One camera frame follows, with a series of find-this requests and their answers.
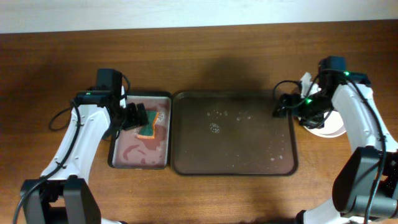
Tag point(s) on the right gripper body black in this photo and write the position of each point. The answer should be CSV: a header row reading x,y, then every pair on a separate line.
x,y
313,112

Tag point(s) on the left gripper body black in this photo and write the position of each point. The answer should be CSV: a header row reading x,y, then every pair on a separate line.
x,y
129,119

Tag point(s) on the green orange sponge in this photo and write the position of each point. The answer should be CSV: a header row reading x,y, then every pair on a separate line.
x,y
148,130

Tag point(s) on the white plate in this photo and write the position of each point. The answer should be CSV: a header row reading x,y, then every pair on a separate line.
x,y
331,128

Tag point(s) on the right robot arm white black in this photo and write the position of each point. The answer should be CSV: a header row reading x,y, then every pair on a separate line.
x,y
366,188

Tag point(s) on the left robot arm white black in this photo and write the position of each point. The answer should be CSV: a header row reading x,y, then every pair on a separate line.
x,y
61,194

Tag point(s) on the small tray with pink water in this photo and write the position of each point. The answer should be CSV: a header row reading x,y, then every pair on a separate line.
x,y
128,151

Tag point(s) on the large brown serving tray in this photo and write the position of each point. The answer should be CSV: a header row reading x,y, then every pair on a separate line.
x,y
231,133

